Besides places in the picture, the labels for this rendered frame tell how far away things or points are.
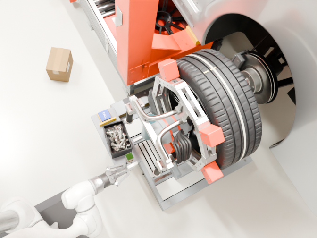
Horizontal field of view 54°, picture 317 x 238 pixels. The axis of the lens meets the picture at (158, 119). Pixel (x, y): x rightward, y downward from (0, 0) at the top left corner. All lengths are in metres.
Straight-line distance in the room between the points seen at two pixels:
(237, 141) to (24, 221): 1.20
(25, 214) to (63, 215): 0.32
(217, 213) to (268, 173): 0.56
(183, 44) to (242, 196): 1.28
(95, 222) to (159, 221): 0.87
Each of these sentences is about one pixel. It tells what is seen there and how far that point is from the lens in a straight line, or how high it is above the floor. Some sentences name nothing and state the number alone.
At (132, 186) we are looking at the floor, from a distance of 2.47.
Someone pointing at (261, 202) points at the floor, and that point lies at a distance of 2.68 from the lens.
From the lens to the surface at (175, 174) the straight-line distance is 2.34.
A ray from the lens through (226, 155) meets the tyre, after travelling 1.56.
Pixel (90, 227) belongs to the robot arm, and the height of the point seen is 0.77.
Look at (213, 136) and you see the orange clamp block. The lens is 1.41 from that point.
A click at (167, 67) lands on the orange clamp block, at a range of 1.55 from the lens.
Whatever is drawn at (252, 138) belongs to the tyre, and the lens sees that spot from 1.60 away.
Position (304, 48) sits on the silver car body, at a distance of 1.44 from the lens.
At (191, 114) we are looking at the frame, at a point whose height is 1.12.
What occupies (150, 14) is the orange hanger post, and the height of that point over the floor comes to 1.20.
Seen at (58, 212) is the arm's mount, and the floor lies 0.33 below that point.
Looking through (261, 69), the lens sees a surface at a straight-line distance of 1.87.
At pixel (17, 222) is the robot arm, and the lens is 1.88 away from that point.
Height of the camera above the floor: 2.43
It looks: 68 degrees down
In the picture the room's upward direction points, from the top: 17 degrees clockwise
